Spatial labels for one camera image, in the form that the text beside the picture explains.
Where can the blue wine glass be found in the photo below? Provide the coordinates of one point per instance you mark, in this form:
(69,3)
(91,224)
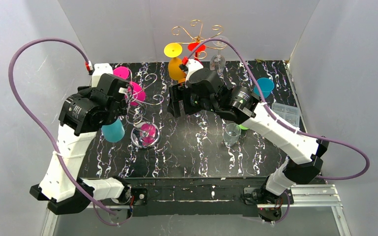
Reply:
(266,85)

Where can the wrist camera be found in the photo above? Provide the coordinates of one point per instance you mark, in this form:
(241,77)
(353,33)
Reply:
(189,66)
(96,71)

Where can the green wine glass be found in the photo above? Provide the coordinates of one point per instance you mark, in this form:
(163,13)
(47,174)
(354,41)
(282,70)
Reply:
(242,127)

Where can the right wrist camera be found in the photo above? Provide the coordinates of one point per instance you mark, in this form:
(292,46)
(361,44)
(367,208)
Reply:
(189,66)

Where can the clear ribbed wine glass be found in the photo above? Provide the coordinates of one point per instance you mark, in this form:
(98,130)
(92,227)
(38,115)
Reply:
(231,134)

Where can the orange yellow wine glass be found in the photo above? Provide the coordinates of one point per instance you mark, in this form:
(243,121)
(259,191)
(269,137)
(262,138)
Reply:
(173,50)

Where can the teal wine glass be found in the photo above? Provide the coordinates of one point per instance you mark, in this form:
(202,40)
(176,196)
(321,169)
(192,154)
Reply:
(114,132)

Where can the gold wire glass rack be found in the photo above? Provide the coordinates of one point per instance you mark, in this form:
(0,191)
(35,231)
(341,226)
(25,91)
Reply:
(195,40)

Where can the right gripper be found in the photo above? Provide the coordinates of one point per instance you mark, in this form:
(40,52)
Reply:
(177,101)

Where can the clear wine glass on gold rack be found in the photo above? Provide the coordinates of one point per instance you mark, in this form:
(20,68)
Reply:
(217,62)

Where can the clear plastic screw box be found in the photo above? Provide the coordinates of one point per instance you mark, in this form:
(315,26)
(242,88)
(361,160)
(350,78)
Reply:
(289,113)

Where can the red wine glass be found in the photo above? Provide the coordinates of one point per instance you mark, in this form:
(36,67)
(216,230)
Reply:
(197,47)

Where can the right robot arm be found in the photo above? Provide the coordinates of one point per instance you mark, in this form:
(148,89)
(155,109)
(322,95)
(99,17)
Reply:
(304,161)

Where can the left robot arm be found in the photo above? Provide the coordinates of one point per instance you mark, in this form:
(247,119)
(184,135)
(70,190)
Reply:
(82,115)

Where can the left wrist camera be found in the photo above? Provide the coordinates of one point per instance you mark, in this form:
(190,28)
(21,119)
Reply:
(96,71)

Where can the pink wine glass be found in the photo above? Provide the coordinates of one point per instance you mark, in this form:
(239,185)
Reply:
(138,94)

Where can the silver wire glass rack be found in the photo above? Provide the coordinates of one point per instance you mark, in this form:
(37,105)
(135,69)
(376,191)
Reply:
(144,134)

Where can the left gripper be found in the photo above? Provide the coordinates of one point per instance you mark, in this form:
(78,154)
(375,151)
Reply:
(122,102)

